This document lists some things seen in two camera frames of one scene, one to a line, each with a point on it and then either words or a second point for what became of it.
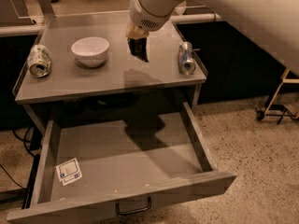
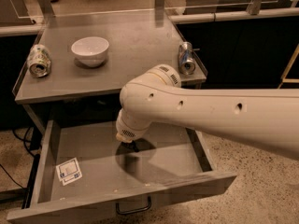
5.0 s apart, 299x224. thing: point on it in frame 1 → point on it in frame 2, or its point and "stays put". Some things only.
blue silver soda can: (186, 62) stays put
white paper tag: (68, 172) stays put
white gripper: (149, 13) → (128, 131)
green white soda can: (39, 60) stays put
